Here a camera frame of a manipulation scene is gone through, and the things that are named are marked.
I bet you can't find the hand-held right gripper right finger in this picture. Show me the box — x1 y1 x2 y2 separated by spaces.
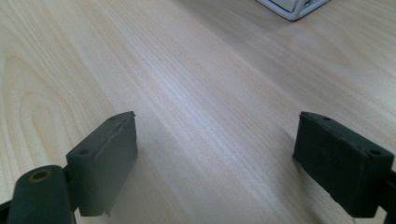
291 110 396 219

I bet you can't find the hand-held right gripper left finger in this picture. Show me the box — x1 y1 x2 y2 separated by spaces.
65 110 139 217

